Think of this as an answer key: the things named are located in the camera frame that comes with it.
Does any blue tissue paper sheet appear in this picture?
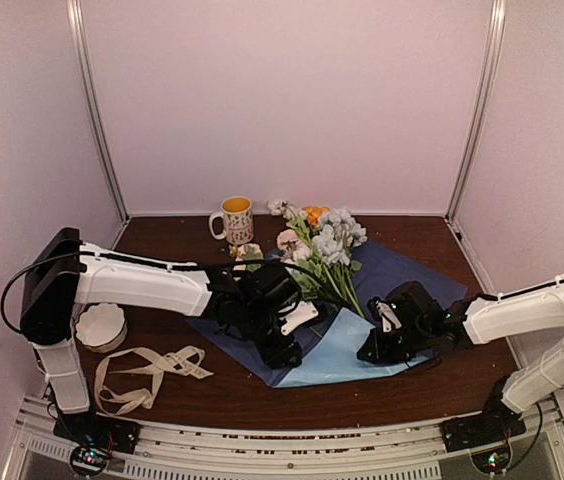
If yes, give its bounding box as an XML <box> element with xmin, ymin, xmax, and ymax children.
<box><xmin>187</xmin><ymin>241</ymin><xmax>467</xmax><ymax>388</ymax></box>

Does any left vertical aluminium rail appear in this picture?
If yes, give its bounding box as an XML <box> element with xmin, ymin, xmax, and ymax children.
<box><xmin>66</xmin><ymin>0</ymin><xmax>130</xmax><ymax>223</ymax></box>

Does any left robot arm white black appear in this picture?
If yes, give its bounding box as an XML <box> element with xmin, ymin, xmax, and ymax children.
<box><xmin>9</xmin><ymin>227</ymin><xmax>302</xmax><ymax>444</ymax></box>

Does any right vertical aluminium rail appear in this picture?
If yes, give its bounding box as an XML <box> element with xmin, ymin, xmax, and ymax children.
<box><xmin>445</xmin><ymin>0</ymin><xmax>507</xmax><ymax>224</ymax></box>

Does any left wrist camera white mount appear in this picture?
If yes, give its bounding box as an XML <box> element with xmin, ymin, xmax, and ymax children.
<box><xmin>280</xmin><ymin>301</ymin><xmax>319</xmax><ymax>336</ymax></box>

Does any scalloped white bowl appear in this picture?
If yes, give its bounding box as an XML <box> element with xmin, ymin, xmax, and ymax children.
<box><xmin>76</xmin><ymin>303</ymin><xmax>127</xmax><ymax>353</ymax></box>

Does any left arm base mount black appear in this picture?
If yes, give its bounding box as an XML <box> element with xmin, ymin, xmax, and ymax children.
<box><xmin>46</xmin><ymin>401</ymin><xmax>141</xmax><ymax>479</ymax></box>

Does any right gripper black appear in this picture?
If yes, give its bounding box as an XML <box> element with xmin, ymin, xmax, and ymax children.
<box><xmin>358</xmin><ymin>322</ymin><xmax>431</xmax><ymax>365</ymax></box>

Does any pink fake flower stem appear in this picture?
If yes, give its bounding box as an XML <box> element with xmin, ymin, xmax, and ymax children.
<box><xmin>276</xmin><ymin>229</ymin><xmax>311</xmax><ymax>264</ymax></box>

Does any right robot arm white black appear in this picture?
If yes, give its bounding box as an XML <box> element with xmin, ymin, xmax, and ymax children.
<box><xmin>357</xmin><ymin>274</ymin><xmax>564</xmax><ymax>442</ymax></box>

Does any vertical aluminium rail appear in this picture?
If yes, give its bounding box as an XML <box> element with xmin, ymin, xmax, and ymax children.
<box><xmin>66</xmin><ymin>0</ymin><xmax>130</xmax><ymax>223</ymax></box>
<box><xmin>445</xmin><ymin>0</ymin><xmax>507</xmax><ymax>224</ymax></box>

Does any floral mug yellow inside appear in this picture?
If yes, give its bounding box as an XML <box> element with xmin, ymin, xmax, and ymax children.
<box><xmin>208</xmin><ymin>196</ymin><xmax>254</xmax><ymax>246</ymax></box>

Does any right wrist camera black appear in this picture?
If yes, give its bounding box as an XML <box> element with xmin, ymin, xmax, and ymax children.
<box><xmin>369</xmin><ymin>280</ymin><xmax>441</xmax><ymax>334</ymax></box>

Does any white small fake flower stem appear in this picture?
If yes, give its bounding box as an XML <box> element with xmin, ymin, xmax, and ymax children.
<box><xmin>267</xmin><ymin>199</ymin><xmax>311</xmax><ymax>243</ymax></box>

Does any front aluminium frame rail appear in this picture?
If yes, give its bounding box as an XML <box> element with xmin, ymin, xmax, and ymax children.
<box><xmin>0</xmin><ymin>396</ymin><xmax>564</xmax><ymax>479</ymax></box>

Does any orange fake flower stem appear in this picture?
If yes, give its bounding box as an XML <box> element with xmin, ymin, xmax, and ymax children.
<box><xmin>302</xmin><ymin>206</ymin><xmax>330</xmax><ymax>226</ymax></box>

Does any white hydrangea fake flower bunch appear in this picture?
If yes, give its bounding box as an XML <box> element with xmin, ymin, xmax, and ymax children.
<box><xmin>290</xmin><ymin>257</ymin><xmax>331</xmax><ymax>301</ymax></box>

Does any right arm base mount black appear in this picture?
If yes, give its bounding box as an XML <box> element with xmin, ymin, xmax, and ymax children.
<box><xmin>440</xmin><ymin>377</ymin><xmax>526</xmax><ymax>453</ymax></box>

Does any cream printed ribbon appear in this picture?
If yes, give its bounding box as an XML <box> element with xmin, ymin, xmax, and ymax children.
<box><xmin>94</xmin><ymin>345</ymin><xmax>214</xmax><ymax>418</ymax></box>

